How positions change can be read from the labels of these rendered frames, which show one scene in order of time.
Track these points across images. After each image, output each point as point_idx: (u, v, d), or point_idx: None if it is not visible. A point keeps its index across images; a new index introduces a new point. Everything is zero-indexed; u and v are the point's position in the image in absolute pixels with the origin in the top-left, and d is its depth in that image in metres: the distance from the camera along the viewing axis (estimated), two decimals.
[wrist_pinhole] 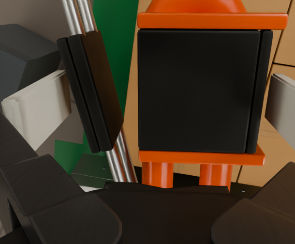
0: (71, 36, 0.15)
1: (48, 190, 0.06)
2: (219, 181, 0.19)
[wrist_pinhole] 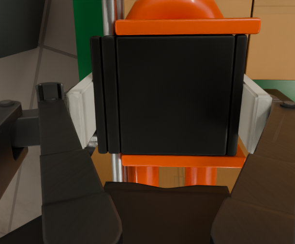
0: (106, 36, 0.15)
1: (72, 184, 0.06)
2: (203, 184, 0.19)
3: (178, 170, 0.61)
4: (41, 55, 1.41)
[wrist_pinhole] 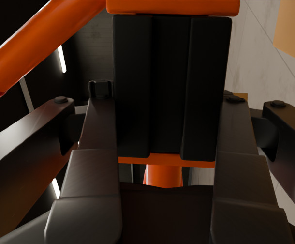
0: None
1: (91, 182, 0.06)
2: None
3: None
4: None
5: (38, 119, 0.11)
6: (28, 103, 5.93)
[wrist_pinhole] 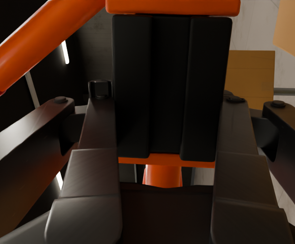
0: None
1: (91, 182, 0.06)
2: None
3: None
4: None
5: (38, 119, 0.11)
6: (32, 92, 5.83)
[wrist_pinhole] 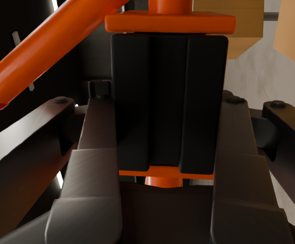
0: None
1: (91, 182, 0.06)
2: None
3: None
4: None
5: (38, 119, 0.11)
6: None
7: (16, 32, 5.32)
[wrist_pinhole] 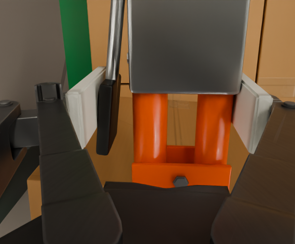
0: None
1: (71, 184, 0.06)
2: None
3: None
4: None
5: None
6: None
7: None
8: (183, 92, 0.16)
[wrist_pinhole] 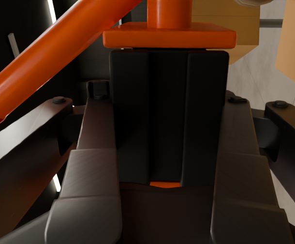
0: None
1: (91, 182, 0.06)
2: None
3: None
4: None
5: (36, 119, 0.11)
6: None
7: (12, 34, 5.30)
8: None
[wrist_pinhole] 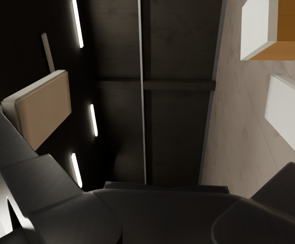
0: None
1: (48, 190, 0.06)
2: None
3: None
4: None
5: None
6: (51, 70, 5.86)
7: (45, 34, 5.48)
8: None
